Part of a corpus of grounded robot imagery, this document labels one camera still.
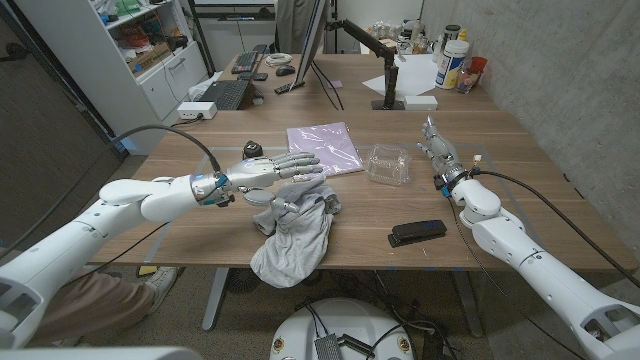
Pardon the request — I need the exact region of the black keyboard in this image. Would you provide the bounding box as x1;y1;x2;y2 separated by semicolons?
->
230;49;260;76
198;78;254;111

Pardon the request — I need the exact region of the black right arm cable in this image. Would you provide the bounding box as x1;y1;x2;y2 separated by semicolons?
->
469;169;640;290

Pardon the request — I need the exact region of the white wipes canister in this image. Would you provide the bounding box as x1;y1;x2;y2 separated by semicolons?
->
434;39;471;91

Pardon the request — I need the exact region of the clear drinking glass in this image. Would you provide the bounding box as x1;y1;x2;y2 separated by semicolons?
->
455;67;481;95

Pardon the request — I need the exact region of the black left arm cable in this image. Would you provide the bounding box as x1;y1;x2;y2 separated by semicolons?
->
0;123;223;262

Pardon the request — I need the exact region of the white robot torso base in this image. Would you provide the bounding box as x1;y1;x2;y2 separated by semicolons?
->
268;298;415;360

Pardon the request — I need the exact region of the purple paper pack in plastic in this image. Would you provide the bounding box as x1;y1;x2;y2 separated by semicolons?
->
285;121;365;177

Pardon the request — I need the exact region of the white shoe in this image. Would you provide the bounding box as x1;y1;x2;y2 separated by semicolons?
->
144;266;179;302

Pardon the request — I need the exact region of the person's leg in brown trousers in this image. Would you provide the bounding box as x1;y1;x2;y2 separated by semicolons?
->
27;269;157;347

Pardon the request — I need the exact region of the black stapler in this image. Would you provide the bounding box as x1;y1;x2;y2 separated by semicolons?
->
387;219;448;249

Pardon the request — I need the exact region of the grey hanging jacket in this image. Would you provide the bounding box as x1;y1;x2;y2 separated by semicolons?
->
275;0;314;55

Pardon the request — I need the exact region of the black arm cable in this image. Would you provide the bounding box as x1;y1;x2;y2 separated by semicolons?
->
0;123;223;262
469;169;640;290

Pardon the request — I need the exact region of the black computer monitor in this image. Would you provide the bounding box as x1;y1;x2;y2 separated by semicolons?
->
292;0;330;92

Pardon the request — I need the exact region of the grey metal table leg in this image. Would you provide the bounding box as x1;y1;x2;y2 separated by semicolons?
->
451;269;484;338
201;267;230;332

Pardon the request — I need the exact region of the white shelf cabinet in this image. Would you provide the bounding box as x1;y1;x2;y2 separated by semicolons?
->
14;0;209;156

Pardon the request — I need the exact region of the small white box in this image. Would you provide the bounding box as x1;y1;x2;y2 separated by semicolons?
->
402;94;439;112

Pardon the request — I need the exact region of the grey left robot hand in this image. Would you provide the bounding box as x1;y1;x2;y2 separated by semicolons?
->
219;152;327;214

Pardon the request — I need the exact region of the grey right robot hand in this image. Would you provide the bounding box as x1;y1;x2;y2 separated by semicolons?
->
417;114;468;189

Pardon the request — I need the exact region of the white paper sheet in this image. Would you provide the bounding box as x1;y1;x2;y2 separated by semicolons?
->
361;53;440;97

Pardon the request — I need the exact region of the cardboard box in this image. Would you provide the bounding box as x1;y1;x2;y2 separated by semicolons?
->
127;42;171;74

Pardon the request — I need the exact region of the grey shirt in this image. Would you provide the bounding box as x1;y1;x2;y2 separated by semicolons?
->
249;174;342;290

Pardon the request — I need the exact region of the black remote control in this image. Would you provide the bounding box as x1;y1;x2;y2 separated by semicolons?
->
273;80;305;96

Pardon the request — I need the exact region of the white power strip box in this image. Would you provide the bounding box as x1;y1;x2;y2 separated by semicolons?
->
176;101;219;121

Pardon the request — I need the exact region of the clear plastic clamshell container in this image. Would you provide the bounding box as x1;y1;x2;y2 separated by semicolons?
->
365;143;413;187

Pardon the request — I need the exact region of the coiled white cable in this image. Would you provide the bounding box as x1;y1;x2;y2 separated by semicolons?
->
263;52;294;68

